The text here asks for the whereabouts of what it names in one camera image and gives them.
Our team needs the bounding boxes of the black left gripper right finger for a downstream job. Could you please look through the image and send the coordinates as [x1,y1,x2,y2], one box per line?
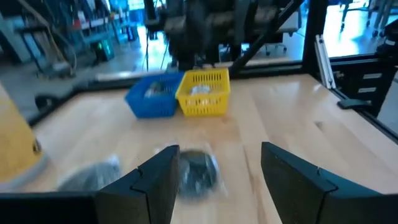
[261,142,382,224]

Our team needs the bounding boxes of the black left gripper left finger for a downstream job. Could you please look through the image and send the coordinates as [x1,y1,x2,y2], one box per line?
[95,145,180,224]

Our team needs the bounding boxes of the black item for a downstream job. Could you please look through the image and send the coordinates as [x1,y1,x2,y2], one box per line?
[155,142,229,200]
[57,154,122,192]

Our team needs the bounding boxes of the grey item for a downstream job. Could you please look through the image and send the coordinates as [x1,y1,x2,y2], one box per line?
[144,81,169,99]

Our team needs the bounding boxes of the white packaged item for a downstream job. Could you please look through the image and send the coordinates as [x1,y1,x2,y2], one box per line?
[189,84,213,97]

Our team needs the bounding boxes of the blue plastic basket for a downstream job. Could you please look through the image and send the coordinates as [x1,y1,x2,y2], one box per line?
[124,72,186,119]

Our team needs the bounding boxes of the yellow plastic basket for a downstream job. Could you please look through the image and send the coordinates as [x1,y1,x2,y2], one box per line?
[175,68,231,118]

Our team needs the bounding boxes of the aluminium extrusion bar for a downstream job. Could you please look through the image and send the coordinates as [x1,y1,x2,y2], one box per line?
[314,34,337,90]

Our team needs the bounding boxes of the yellow disinfecting wipes canister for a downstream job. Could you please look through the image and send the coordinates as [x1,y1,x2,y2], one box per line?
[0,82,50,192]

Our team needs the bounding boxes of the green lit machine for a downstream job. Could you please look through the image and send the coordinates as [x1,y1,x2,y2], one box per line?
[92,39,116,62]

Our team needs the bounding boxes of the grey office chair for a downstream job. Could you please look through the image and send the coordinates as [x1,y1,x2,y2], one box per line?
[264,9,301,57]

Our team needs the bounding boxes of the metal shelving rack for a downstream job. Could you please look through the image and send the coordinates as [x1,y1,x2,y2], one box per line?
[0,0,78,79]

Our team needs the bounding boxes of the black foot bracket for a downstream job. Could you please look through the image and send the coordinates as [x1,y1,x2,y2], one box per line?
[337,98,373,110]

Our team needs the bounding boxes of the black table frame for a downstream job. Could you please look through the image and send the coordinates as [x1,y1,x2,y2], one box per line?
[27,57,398,144]

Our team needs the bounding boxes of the black slotted frame panel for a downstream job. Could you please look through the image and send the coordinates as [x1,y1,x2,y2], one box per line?
[330,57,398,116]

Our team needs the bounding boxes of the black diagonal frame strut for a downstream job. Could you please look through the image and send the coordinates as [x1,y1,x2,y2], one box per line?
[229,0,305,76]

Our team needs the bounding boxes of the black frame post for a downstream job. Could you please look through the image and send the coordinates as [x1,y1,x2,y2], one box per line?
[303,0,329,74]

